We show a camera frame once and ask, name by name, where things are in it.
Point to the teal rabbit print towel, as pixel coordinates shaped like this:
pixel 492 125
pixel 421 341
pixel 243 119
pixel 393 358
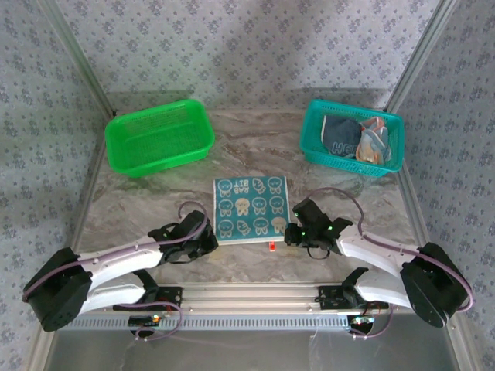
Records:
pixel 251 210

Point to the teal plastic basket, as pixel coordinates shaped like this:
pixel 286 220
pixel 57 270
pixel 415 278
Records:
pixel 313 143

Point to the dark blue towel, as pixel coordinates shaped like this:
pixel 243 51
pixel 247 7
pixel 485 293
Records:
pixel 342 135

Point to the polka dot multicolour towel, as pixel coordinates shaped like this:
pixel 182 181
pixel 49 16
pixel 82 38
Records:
pixel 373 145

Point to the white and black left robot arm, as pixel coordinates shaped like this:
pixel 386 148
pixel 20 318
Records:
pixel 116 263

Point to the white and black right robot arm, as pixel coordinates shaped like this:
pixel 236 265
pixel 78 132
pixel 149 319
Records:
pixel 379 251

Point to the small circuit board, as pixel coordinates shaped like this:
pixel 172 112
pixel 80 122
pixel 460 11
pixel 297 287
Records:
pixel 145 320
pixel 363 320

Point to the green plastic basket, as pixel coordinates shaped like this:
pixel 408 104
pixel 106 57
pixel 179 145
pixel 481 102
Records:
pixel 158 135

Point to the steel lower panel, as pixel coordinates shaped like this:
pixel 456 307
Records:
pixel 247 349

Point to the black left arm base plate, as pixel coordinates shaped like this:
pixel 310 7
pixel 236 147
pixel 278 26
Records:
pixel 170 293

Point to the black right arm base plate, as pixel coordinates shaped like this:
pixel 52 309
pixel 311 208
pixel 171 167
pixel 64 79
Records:
pixel 328 295

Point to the aluminium mounting rail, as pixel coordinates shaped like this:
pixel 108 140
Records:
pixel 251 297

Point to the aluminium table side rail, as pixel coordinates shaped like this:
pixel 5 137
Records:
pixel 410 189
pixel 92 174

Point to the aluminium frame post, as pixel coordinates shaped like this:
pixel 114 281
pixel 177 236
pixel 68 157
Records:
pixel 417 58
pixel 83 58

